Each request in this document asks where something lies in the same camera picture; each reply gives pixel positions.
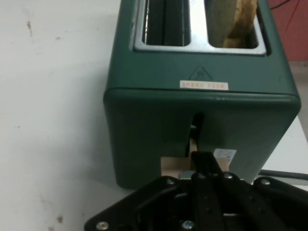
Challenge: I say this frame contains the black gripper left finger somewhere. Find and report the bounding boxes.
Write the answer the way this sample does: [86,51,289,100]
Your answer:
[83,151,225,231]

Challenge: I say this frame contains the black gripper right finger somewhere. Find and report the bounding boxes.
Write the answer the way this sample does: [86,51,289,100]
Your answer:
[217,171,308,231]

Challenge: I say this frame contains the beige toaster lever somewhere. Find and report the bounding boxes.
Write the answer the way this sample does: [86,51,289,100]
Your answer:
[160,136,230,179]

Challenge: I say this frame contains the green two-slot toaster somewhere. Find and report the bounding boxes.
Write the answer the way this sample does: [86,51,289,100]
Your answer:
[103,0,302,191]

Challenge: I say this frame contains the toasted bread slice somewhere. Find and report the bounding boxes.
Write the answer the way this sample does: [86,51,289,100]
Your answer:
[222,0,258,49]

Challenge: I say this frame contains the black toaster power cable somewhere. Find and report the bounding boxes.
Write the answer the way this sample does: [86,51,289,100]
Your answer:
[260,169,308,180]

